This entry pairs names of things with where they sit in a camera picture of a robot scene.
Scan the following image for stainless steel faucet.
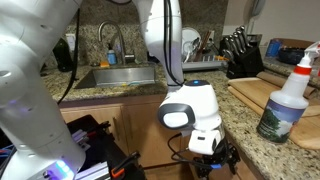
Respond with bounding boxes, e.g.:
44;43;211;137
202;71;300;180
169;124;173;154
97;20;136;66

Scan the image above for dark bowl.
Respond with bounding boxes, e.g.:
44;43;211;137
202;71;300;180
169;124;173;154
278;46;306;66

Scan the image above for blue soap pump dispenser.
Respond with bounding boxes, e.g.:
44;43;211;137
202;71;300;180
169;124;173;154
106;43;118;66

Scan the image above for grey dish rack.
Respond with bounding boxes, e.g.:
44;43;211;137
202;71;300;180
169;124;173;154
181;54;228;72

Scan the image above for dark green glass bottle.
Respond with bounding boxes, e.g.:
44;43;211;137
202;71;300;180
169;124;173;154
52;38;76;73

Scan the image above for steel handled knife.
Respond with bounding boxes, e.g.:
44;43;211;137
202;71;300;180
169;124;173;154
233;31;245;51
239;25;250;48
223;37;234;56
228;34;239;54

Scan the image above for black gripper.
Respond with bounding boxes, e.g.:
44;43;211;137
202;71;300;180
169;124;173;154
194;139;242;180

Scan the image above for wooden cabinet door with handle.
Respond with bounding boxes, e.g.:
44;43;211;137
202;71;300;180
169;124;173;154
121;101;183;168

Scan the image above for black gripper cable blue plug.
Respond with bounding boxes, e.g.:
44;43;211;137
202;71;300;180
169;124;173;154
167;132;223;170

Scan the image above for white spray bottle red collar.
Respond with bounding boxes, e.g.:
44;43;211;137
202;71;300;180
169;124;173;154
256;41;320;145

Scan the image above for blue rimmed glass bowl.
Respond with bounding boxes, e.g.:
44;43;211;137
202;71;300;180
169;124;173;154
128;80;155;87

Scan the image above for clear drinking glass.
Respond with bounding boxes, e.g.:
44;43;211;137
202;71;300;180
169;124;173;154
182;38;201;63

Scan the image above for brown utensil bundle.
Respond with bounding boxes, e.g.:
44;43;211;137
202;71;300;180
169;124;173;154
194;30;213;63

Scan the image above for kitchen scissors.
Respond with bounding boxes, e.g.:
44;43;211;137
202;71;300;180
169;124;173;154
222;49;236;64

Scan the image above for black equipment cart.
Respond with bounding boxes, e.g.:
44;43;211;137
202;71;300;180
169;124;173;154
66;114;146;180

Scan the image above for black clamp orange trigger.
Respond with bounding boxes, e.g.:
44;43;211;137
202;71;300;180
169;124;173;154
86;122;111;138
110;149;142;180

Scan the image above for black knife block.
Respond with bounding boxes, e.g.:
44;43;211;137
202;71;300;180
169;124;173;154
225;46;265;80

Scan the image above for silver aluminium frame rail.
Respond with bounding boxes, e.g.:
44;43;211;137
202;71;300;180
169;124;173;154
74;161;111;180

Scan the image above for small wooden cutting board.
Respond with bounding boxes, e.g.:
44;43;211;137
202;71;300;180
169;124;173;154
228;77;288;116

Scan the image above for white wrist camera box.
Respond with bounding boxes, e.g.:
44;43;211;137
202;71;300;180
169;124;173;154
188;129;223;156

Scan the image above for black hanging cable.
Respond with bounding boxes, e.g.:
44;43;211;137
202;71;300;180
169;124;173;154
57;8;81;105

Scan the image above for blue container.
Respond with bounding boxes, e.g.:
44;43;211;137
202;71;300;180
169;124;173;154
265;39;284;58

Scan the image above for white dinner plate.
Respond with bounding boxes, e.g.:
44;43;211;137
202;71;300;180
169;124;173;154
181;27;202;54

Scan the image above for stainless steel sink basin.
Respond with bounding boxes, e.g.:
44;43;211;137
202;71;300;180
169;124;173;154
73;65;158;90

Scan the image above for large wooden cutting board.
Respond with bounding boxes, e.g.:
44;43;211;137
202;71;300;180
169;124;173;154
228;86;320;151

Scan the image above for small orange item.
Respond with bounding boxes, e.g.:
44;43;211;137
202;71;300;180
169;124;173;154
214;54;230;63

